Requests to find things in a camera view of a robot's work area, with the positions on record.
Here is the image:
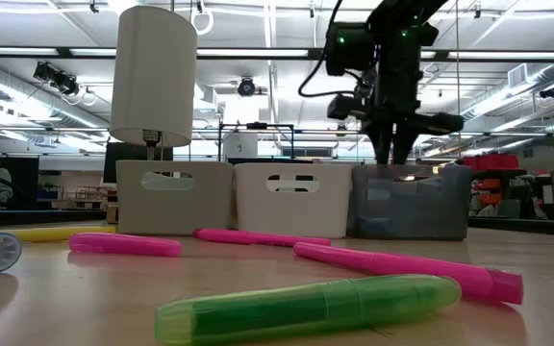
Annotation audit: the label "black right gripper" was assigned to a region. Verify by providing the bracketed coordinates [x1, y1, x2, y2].
[326, 71, 466, 166]

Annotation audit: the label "long pink marker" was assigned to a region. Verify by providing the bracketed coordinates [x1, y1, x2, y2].
[292, 241, 525, 306]
[191, 228, 333, 249]

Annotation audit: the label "green marker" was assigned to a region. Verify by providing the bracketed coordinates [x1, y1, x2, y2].
[154, 274, 463, 346]

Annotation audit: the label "short pink marker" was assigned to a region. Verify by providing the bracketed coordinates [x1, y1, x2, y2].
[68, 232, 184, 259]

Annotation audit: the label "yellow marker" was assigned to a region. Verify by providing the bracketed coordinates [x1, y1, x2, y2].
[11, 225, 117, 243]

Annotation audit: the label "dark translucent plastic bin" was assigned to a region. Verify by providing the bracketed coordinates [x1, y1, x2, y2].
[350, 162, 473, 241]

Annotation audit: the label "red storage bins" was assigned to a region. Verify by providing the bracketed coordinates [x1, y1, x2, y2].
[463, 153, 520, 171]

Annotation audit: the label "black storage shelf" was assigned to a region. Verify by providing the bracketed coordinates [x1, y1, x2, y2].
[468, 167, 531, 218]

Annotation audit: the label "white plastic bin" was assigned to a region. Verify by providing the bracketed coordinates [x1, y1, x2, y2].
[234, 161, 354, 240]

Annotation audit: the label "black metal stand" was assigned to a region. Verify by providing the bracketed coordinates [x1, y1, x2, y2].
[217, 121, 296, 162]

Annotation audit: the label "white numbered box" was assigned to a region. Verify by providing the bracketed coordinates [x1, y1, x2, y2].
[222, 133, 260, 161]

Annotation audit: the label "grey plastic bin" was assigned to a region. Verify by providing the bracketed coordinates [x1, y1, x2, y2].
[115, 160, 236, 236]

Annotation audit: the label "white cylindrical lamp shade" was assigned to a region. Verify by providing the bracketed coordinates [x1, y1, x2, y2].
[108, 4, 199, 162]

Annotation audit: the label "black screen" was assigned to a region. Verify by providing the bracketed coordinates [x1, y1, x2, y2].
[103, 141, 175, 185]

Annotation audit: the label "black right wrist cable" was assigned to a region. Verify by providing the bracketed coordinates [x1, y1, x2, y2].
[297, 0, 369, 99]

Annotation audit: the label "thin hanging cable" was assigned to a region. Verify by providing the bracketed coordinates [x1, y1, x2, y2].
[453, 0, 463, 160]

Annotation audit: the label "white cable loop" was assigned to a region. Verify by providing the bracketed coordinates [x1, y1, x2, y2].
[189, 0, 215, 37]

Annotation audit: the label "ceiling camera cluster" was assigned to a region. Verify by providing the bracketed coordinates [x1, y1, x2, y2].
[33, 61, 83, 97]

